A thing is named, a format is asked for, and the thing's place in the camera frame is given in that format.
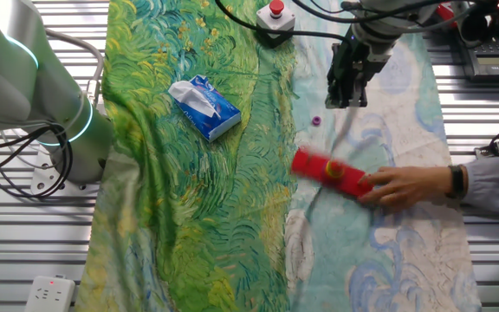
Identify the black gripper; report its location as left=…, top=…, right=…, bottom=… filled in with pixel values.
left=325, top=36, right=389, bottom=109

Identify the red Hanoi base board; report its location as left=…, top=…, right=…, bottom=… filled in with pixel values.
left=290, top=146, right=374, bottom=198

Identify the forearm in grey sleeve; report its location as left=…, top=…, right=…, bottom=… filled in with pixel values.
left=461, top=156, right=499, bottom=218

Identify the bare person hand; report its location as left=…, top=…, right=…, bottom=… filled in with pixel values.
left=357, top=166, right=454, bottom=213

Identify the grey emergency stop button box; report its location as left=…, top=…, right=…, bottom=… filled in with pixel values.
left=256, top=0, right=297, bottom=49

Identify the blue tissue pack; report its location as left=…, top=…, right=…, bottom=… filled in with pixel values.
left=167, top=74, right=242, bottom=143

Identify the dark wristband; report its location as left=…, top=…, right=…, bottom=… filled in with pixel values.
left=447, top=164, right=467, bottom=200

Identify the green painted landscape cloth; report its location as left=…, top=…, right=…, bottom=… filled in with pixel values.
left=75, top=0, right=483, bottom=312

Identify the white power strip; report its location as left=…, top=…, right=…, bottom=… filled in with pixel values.
left=23, top=274, right=76, bottom=312

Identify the rainbow Hanoi ring stack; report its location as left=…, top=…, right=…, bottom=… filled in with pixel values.
left=324, top=158, right=347, bottom=180

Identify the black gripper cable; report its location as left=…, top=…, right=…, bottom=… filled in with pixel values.
left=214, top=0, right=350, bottom=42

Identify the silver camera with lens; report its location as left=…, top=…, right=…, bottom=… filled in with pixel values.
left=450, top=0, right=497, bottom=49

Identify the grey robot hose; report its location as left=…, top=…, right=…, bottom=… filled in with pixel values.
left=43, top=28, right=106, bottom=109

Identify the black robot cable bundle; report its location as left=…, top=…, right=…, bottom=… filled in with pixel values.
left=0, top=123, right=75, bottom=200

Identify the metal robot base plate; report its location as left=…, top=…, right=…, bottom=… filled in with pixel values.
left=29, top=146, right=103, bottom=196

